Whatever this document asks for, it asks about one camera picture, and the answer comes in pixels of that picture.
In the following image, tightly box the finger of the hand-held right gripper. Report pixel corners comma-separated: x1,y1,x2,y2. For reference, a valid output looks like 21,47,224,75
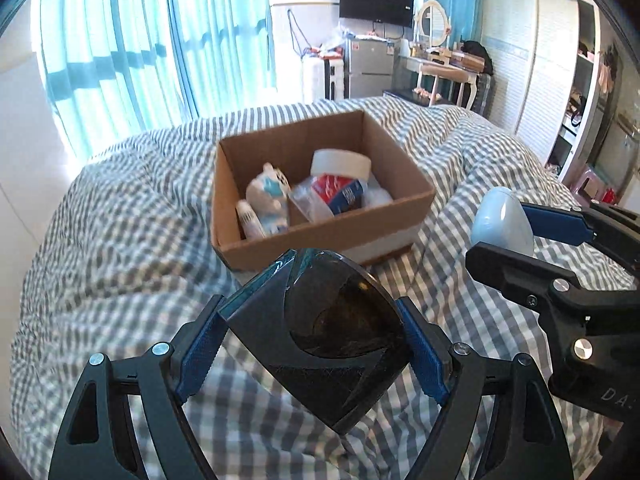
465,241,593,312
520,201,640,281

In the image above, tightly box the wide teal curtain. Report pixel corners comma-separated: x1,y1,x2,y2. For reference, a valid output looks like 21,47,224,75
37,0,201,158

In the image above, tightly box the brown cardboard box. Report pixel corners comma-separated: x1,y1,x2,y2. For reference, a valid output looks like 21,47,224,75
210,109,437,273

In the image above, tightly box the white tape roll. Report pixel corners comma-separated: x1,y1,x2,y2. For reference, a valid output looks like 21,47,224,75
311,149,372,183

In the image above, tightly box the clear plastic bag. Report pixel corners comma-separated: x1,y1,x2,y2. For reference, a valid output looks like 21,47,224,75
289,180,335,225
325,25,358,58

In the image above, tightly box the white oval mirror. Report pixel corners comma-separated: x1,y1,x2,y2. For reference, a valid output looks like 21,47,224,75
416,1,451,48

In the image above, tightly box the silver small fridge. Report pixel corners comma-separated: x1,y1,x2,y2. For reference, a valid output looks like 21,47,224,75
346,36,396,98

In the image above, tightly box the black bag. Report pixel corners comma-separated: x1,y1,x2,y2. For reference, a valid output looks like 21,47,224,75
460,40,493,76

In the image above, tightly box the pink plastic stool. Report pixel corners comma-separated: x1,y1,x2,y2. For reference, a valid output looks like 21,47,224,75
575,165,618,206

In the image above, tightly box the white dressing table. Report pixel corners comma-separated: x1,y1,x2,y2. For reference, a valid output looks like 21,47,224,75
400,47,483,111

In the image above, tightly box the black wall television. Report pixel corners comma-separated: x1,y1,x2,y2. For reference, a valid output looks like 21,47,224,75
339,0,415,28

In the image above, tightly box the narrow teal curtain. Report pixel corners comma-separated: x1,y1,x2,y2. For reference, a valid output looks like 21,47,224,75
167,0,277,116

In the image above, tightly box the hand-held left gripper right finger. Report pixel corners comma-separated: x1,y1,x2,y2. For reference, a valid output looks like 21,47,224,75
395,296,576,480

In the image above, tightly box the white wardrobe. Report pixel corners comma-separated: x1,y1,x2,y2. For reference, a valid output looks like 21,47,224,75
482,0,621,181

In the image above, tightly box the white suitcase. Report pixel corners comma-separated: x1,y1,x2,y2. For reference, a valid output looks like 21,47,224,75
302,56,347,103

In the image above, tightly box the white small tube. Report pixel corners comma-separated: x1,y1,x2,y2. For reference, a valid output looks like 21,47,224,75
236,200,268,240

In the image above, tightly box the red and blue packet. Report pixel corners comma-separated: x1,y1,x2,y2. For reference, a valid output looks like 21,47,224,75
311,172,368,217

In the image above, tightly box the black glossy diamond-shaped case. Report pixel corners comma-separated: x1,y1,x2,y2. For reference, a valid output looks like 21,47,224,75
217,248,413,436

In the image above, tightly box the black bench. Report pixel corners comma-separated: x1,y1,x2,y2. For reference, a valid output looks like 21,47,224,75
382,89,426,106

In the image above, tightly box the grey checked blanket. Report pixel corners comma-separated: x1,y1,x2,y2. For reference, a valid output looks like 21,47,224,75
10,95,640,480

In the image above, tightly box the hanging cable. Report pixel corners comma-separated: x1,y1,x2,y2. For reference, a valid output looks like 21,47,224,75
287,7,311,58

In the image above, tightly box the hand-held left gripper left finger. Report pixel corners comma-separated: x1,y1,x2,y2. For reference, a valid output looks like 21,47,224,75
47,294,228,480

